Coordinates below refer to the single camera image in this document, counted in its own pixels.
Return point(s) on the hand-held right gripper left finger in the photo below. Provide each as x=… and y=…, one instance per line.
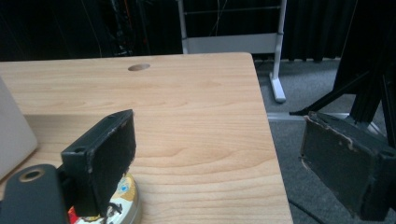
x=102, y=161

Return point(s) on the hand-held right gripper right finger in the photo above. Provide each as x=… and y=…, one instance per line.
x=339, y=161

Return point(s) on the beige box corner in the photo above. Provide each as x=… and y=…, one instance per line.
x=14, y=137

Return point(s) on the black curtain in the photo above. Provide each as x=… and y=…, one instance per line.
x=311, y=28

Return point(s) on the round tin with colourful lid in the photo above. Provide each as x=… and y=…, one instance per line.
x=126, y=199

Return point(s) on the black metal stand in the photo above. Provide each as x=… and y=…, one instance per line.
x=367, y=93

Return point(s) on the white metal desk frame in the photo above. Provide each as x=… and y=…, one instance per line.
x=233, y=43

